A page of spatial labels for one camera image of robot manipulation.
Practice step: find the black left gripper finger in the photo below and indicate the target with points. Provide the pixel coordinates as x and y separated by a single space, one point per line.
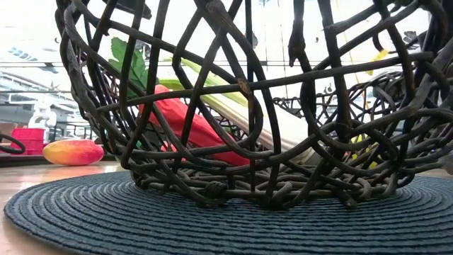
131 8

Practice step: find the red carrot with green leaves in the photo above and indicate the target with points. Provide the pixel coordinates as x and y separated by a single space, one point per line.
173 106

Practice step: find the red and yellow mango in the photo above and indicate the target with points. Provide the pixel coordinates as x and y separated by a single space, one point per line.
72 152

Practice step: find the green and white celery bunch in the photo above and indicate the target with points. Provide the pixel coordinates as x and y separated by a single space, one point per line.
293 134

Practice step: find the dark brown wicker basket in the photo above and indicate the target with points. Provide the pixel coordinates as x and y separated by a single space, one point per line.
215 189

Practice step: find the red plastic bin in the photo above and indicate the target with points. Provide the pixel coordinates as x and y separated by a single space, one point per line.
28 134
32 152
28 145

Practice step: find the black curved loop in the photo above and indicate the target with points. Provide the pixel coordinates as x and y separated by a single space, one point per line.
22 144

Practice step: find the dark blue round woven placemat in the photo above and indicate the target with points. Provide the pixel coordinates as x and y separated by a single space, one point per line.
226 230

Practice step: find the small yellow tag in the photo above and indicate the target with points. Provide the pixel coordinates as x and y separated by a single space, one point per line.
380 56

